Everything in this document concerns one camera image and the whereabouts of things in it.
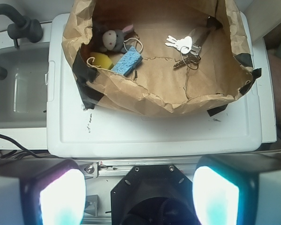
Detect blue sponge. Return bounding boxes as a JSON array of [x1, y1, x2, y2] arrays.
[[111, 46, 142, 77]]

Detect white plastic bin lid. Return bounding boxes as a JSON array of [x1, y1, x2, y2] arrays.
[[46, 14, 262, 158]]

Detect grey plush donkey toy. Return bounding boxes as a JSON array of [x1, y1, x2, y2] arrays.
[[92, 22, 134, 53]]

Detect silver keys bunch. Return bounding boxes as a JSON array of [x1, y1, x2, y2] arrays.
[[165, 35, 202, 70]]

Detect yellow sponge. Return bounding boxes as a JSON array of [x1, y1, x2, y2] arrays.
[[89, 52, 114, 70]]

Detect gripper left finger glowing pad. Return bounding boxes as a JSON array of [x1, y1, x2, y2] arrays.
[[0, 158, 86, 225]]

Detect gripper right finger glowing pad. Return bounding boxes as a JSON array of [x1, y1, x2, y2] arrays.
[[192, 154, 281, 225]]

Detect white sink basin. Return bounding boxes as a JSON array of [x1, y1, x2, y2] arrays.
[[0, 42, 49, 128]]

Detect black cable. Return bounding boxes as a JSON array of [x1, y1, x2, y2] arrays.
[[0, 131, 52, 161]]

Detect brown paper bag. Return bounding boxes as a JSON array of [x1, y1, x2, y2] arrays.
[[62, 0, 261, 117]]

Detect black octagonal mount plate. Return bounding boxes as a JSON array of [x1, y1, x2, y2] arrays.
[[111, 165, 200, 225]]

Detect black faucet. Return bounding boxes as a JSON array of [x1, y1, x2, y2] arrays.
[[0, 4, 44, 81]]

